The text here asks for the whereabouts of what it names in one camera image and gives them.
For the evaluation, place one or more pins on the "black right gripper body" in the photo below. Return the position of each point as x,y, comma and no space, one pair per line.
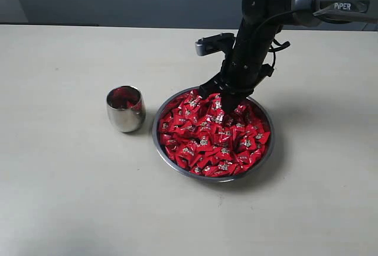
241,70

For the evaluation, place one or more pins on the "round stainless steel bowl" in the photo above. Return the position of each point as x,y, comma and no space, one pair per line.
165,111

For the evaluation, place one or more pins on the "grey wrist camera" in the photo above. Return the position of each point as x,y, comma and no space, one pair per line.
209,45

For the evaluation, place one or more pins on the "red wrapped candy pile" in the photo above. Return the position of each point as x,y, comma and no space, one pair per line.
215,143

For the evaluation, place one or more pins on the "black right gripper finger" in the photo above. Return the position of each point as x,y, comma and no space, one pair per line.
231,99
215,85

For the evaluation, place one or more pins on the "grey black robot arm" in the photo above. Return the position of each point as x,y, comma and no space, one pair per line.
305,13

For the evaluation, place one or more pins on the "steel cup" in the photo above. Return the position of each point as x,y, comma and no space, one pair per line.
126,120

